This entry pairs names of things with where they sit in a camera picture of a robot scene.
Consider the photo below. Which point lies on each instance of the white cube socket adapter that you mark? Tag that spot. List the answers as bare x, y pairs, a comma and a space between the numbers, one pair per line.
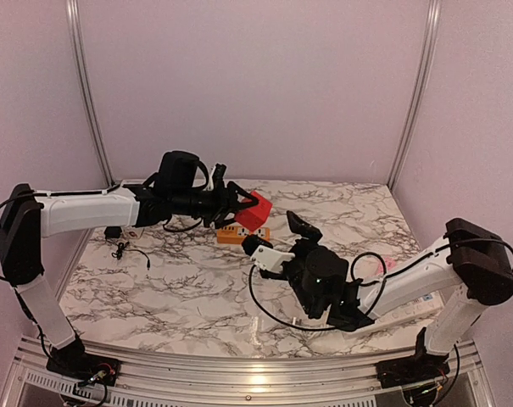
134, 233

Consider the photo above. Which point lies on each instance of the black power adapter with cable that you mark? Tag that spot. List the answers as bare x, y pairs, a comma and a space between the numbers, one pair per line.
112, 235

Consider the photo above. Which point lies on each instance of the pink triangular power strip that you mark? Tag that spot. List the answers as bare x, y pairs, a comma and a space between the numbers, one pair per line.
388, 264

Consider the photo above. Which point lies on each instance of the right aluminium frame post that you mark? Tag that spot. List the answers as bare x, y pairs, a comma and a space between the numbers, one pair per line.
428, 49

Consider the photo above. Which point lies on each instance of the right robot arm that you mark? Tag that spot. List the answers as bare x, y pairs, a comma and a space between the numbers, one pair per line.
473, 260

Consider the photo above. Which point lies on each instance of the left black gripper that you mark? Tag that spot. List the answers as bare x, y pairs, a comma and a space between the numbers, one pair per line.
225, 205

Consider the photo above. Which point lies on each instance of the orange power strip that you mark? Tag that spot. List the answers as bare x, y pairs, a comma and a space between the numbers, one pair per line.
235, 234

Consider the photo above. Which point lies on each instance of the white multicolour power strip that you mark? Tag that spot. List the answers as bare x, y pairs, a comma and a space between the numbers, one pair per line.
418, 308

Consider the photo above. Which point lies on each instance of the left aluminium frame post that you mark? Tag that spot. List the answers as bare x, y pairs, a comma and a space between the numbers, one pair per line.
77, 43

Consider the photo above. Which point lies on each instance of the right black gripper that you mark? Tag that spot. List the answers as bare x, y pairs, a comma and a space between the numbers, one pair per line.
306, 232

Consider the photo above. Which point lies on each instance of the red cube socket adapter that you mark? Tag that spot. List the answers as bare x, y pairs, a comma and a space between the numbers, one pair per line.
253, 218

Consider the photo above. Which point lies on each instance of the aluminium front rail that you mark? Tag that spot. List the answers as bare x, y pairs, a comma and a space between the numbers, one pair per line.
160, 379

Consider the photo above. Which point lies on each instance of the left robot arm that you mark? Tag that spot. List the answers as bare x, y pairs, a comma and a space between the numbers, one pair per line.
181, 186

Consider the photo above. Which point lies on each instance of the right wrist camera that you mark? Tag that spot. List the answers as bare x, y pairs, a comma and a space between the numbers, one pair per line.
263, 255

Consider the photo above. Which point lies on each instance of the aluminium frame post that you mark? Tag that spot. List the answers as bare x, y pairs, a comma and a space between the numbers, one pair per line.
77, 43
428, 49

